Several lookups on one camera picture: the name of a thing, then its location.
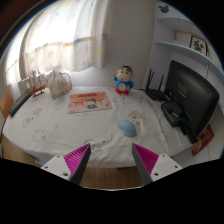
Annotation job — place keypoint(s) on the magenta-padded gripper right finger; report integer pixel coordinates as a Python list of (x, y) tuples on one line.
[(146, 160)]

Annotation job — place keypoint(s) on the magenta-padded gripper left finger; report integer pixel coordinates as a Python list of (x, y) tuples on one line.
[(78, 158)]

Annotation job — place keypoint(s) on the light blue computer mouse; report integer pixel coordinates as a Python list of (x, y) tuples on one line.
[(126, 128)]

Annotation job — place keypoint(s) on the red cartoon print mouse pad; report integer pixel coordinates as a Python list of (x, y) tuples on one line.
[(90, 102)]

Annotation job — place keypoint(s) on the white printed tablecloth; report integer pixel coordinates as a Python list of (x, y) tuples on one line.
[(66, 133)]

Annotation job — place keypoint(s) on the red paper packet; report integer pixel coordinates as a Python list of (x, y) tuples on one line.
[(203, 141)]

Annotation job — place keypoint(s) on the black router with antennas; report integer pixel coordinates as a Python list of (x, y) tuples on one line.
[(155, 94)]

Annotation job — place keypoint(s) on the large white conch shell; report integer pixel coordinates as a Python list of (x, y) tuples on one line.
[(59, 85)]

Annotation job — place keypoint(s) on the black computer monitor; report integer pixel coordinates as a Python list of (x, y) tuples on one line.
[(193, 96)]

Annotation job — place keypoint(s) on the black remote control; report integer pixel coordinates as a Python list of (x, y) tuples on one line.
[(19, 103)]

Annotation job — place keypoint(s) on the white curved furniture back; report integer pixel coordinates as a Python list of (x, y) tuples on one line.
[(96, 78)]

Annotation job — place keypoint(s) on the cartoon boy figurine clock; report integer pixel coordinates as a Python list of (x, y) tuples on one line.
[(123, 80)]

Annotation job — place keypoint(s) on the wooden model sailing ship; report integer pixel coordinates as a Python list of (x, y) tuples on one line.
[(35, 83)]

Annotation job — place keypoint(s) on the white shelf unit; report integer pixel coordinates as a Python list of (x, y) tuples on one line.
[(176, 46)]

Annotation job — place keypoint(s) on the white star print curtain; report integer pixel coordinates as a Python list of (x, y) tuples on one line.
[(60, 36)]

